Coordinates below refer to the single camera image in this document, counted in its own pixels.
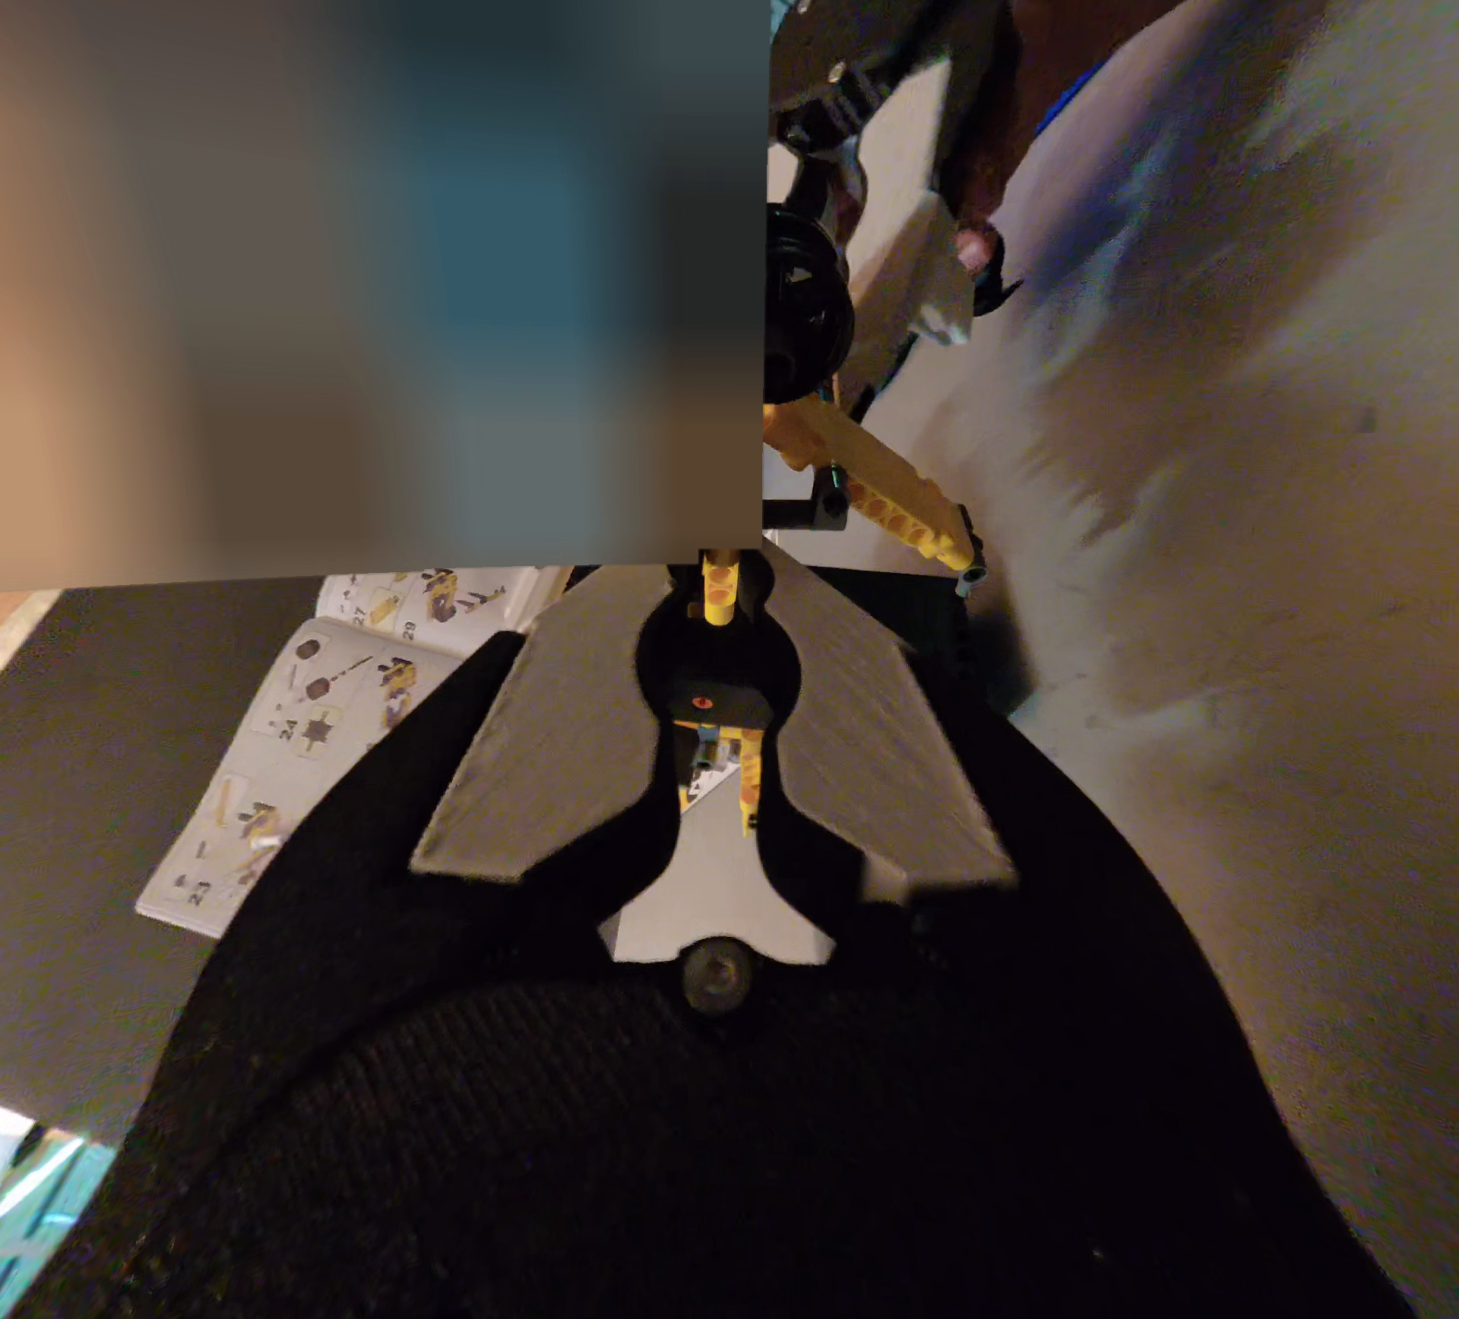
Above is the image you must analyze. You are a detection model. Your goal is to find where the person's right hand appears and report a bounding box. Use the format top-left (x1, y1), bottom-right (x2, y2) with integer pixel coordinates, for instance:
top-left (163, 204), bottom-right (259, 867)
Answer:
top-left (941, 54), bottom-right (1033, 274)

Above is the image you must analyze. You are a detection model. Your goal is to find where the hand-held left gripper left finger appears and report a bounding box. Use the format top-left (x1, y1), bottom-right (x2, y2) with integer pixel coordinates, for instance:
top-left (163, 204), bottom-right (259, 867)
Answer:
top-left (408, 565), bottom-right (685, 886)

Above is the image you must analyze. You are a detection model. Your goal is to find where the white book stand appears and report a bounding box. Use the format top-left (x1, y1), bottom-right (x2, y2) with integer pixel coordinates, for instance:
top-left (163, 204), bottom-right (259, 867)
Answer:
top-left (519, 569), bottom-right (574, 639)

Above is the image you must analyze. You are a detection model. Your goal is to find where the toy instruction booklet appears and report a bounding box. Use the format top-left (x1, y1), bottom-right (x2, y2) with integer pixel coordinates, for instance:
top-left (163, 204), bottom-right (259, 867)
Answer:
top-left (138, 569), bottom-right (572, 940)

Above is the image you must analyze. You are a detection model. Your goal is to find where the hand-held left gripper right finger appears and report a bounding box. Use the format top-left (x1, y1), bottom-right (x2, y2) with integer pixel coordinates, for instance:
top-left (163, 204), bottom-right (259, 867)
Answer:
top-left (758, 542), bottom-right (1020, 905)

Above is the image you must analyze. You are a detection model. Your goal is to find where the dark grey panel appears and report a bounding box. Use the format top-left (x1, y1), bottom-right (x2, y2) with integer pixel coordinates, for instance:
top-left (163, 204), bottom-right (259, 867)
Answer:
top-left (0, 584), bottom-right (526, 1150)

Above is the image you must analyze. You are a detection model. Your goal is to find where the yellow toy brick assembly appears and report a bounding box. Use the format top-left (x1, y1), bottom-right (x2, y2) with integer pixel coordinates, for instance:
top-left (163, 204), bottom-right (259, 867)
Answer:
top-left (698, 204), bottom-right (987, 628)

